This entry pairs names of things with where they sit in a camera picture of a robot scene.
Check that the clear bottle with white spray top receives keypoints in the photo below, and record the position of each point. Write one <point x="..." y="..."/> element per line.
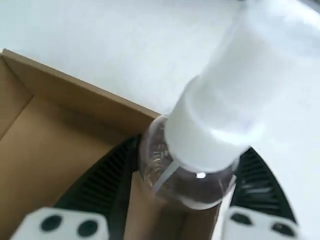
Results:
<point x="207" y="125"/>

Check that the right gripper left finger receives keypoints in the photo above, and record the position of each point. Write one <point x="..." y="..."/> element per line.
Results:
<point x="100" y="180"/>

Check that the cardboard box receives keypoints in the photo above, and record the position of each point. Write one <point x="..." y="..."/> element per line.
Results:
<point x="62" y="140"/>

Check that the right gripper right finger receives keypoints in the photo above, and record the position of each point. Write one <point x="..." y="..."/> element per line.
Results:
<point x="260" y="190"/>

